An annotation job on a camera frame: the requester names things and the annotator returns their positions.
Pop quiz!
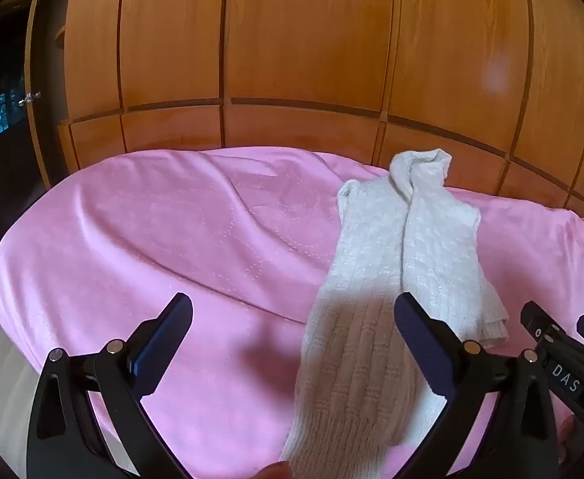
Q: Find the pink blanket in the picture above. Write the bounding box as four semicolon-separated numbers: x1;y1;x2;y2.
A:
0;146;584;479

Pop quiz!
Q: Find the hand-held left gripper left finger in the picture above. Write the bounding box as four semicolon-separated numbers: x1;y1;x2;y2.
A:
25;292;194;479

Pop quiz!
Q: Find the person's right hand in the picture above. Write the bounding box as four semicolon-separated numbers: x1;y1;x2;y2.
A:
556;416;583;467

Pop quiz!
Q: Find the wooden wardrobe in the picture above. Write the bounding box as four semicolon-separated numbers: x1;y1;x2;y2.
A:
25;0;584;225

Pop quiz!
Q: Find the white knit sweater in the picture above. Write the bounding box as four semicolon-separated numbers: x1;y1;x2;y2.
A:
278;148;511;479

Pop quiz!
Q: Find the dark screen with blue lights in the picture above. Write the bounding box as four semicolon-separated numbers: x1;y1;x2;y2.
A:
0;72;27;137

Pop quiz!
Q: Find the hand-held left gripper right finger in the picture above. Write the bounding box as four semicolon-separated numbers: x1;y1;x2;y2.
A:
393;292;558;479

